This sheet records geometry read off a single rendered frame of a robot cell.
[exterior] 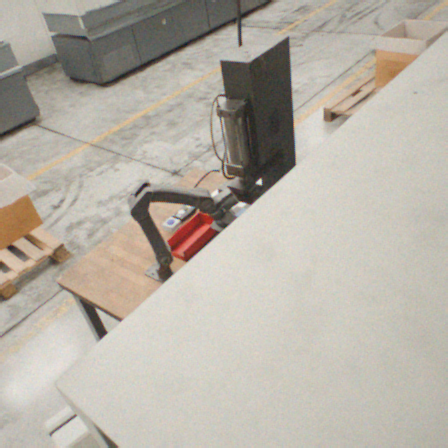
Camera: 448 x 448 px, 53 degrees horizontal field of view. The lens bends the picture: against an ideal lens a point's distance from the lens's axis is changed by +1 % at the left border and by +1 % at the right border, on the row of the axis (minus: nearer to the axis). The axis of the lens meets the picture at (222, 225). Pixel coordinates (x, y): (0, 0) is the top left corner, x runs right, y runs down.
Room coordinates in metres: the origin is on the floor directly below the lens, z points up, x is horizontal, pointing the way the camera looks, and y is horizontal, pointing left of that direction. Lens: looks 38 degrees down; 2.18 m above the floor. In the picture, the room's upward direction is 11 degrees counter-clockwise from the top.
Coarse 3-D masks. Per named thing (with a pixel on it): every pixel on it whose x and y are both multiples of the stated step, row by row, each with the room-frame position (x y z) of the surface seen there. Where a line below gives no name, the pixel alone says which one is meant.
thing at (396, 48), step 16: (384, 32) 4.48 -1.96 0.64; (400, 32) 4.68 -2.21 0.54; (416, 32) 4.62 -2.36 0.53; (432, 32) 4.49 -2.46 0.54; (384, 48) 4.29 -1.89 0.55; (400, 48) 4.18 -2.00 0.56; (416, 48) 4.06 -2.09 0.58; (384, 64) 4.33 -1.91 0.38; (400, 64) 4.19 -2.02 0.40; (384, 80) 4.32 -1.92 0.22
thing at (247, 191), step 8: (272, 160) 1.64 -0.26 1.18; (264, 168) 1.58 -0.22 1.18; (248, 176) 1.55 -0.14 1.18; (256, 176) 1.53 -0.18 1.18; (224, 184) 1.59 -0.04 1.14; (232, 184) 1.51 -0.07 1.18; (240, 184) 1.50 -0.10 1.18; (248, 184) 1.49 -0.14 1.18; (256, 184) 1.52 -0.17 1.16; (240, 192) 1.47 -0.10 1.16; (248, 192) 1.48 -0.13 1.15; (256, 192) 1.48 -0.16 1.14; (264, 192) 1.50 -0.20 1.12; (240, 200) 1.49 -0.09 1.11; (248, 200) 1.46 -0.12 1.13; (256, 200) 1.46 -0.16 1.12
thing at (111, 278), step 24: (168, 216) 1.77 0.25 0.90; (192, 216) 1.73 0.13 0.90; (120, 240) 1.66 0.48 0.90; (144, 240) 1.62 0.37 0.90; (96, 264) 1.52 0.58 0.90; (120, 264) 1.49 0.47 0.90; (144, 264) 1.46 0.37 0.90; (72, 288) 1.39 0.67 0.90; (96, 288) 1.37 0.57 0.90; (120, 288) 1.34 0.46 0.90; (144, 288) 1.31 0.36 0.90; (96, 312) 1.47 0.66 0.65; (120, 312) 1.20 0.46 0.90; (96, 336) 1.45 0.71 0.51
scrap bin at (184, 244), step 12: (204, 216) 1.65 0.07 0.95; (180, 228) 1.58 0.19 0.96; (192, 228) 1.63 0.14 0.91; (204, 228) 1.61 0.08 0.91; (168, 240) 1.52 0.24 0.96; (180, 240) 1.56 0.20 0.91; (192, 240) 1.55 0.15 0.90; (204, 240) 1.51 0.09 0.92; (180, 252) 1.48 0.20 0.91; (192, 252) 1.45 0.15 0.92
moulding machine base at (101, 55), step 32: (128, 0) 6.89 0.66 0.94; (192, 0) 7.73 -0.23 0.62; (224, 0) 8.24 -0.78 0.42; (256, 0) 8.84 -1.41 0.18; (64, 32) 6.74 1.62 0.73; (96, 32) 6.45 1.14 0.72; (128, 32) 6.79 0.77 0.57; (160, 32) 7.19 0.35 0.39; (192, 32) 7.64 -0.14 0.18; (64, 64) 6.96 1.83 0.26; (96, 64) 6.37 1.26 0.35; (128, 64) 6.68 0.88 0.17
